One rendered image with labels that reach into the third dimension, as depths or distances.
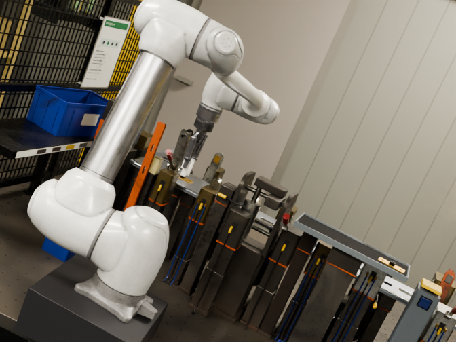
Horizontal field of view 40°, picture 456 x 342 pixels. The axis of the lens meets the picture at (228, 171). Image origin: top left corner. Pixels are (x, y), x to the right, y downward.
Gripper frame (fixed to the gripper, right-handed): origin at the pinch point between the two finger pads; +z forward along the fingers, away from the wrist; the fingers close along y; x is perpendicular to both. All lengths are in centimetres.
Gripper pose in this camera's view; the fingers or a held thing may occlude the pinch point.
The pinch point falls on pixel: (186, 167)
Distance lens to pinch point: 242.4
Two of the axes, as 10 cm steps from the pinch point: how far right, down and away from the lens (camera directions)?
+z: -3.8, 8.9, 2.4
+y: 3.1, -1.2, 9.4
